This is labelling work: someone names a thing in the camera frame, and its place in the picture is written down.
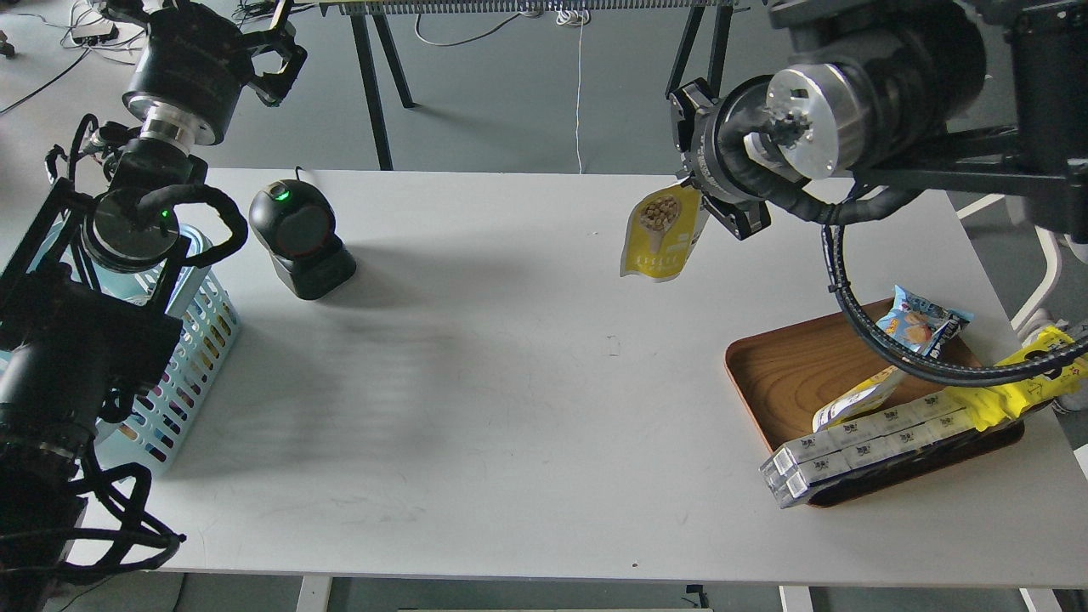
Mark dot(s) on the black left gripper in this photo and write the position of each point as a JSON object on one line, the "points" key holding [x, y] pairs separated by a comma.
{"points": [[198, 70]]}

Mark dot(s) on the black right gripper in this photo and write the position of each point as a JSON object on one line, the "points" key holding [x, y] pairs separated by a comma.
{"points": [[696, 118]]}

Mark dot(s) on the yellow white snack pouch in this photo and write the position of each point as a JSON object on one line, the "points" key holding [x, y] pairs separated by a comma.
{"points": [[661, 233]]}

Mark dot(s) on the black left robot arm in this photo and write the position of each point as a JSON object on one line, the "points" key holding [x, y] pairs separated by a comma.
{"points": [[133, 199]]}

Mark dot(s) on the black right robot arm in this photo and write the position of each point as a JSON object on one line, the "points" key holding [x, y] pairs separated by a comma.
{"points": [[885, 99]]}

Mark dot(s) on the blue snack bag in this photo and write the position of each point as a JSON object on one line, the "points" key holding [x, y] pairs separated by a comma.
{"points": [[922, 326]]}

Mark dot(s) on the yellow cartoon snack bag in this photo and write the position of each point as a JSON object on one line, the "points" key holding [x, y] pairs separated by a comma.
{"points": [[988, 407]]}

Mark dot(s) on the light blue plastic basket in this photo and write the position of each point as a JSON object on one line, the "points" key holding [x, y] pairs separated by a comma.
{"points": [[183, 357]]}

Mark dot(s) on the black trestle table legs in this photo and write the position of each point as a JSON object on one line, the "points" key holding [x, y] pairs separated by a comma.
{"points": [[521, 60]]}

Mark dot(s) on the black barcode scanner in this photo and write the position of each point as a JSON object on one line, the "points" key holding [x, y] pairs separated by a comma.
{"points": [[295, 222]]}

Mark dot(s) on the power adapter on floor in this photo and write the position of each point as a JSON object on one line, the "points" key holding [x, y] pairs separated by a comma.
{"points": [[94, 34]]}

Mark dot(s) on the wooden tray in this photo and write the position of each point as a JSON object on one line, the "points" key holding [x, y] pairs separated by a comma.
{"points": [[784, 376]]}

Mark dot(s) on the yellow white pouch on tray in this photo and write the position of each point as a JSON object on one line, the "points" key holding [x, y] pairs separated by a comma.
{"points": [[870, 394]]}

